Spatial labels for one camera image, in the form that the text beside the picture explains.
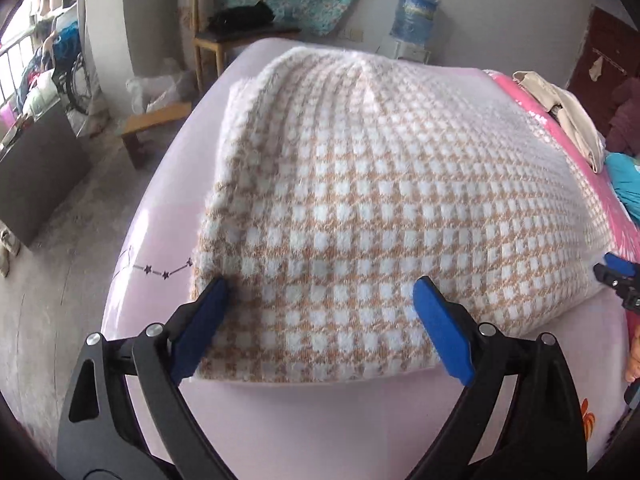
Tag metal railing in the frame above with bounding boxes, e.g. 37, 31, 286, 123
0, 25, 51, 126

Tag clear plastic bag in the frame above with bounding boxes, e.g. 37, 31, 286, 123
125, 60, 198, 113

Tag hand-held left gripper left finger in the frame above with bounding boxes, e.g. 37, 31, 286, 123
56, 276, 236, 480

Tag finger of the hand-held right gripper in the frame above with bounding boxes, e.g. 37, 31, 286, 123
594, 262, 640, 311
605, 252, 640, 278

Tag dark maroon cloth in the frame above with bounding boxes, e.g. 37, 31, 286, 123
605, 77, 640, 153

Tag wheelchair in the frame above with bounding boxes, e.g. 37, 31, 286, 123
47, 20, 101, 116

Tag black cloth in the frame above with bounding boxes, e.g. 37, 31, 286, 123
207, 1, 276, 31

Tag white water dispenser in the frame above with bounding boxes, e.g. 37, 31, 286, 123
377, 37, 433, 65

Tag dark grey cabinet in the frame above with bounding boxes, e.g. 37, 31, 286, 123
0, 102, 93, 248

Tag pink floral blanket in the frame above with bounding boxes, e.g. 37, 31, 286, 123
482, 69, 640, 271

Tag beige shoe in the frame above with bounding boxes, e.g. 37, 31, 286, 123
0, 230, 21, 278

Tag cream clothes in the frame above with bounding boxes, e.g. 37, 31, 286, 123
512, 71, 607, 173

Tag wooden chair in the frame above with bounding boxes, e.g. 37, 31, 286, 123
186, 0, 301, 93

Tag person's right hand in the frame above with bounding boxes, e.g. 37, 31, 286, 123
625, 325, 640, 383

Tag dark red door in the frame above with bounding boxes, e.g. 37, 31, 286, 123
567, 5, 640, 111

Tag turquoise blanket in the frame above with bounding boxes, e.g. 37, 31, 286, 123
605, 152, 640, 223

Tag blue water jug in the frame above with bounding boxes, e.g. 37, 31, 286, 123
390, 0, 440, 46

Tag small wooden stool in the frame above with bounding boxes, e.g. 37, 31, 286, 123
121, 101, 193, 170

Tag beige white houndstooth coat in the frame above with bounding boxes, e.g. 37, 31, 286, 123
192, 46, 621, 386

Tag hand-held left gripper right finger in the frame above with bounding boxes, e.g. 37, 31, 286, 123
412, 275, 587, 480

